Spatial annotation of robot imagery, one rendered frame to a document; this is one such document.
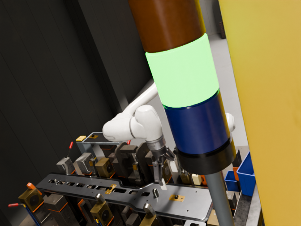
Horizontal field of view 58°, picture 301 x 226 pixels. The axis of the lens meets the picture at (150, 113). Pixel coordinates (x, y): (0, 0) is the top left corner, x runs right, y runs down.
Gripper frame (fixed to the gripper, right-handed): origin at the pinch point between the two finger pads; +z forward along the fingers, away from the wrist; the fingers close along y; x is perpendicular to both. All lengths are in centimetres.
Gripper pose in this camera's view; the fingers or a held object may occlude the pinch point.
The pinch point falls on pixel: (169, 178)
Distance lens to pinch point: 141.8
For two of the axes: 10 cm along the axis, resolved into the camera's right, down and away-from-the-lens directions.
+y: -4.6, 5.0, -7.4
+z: 3.1, 8.7, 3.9
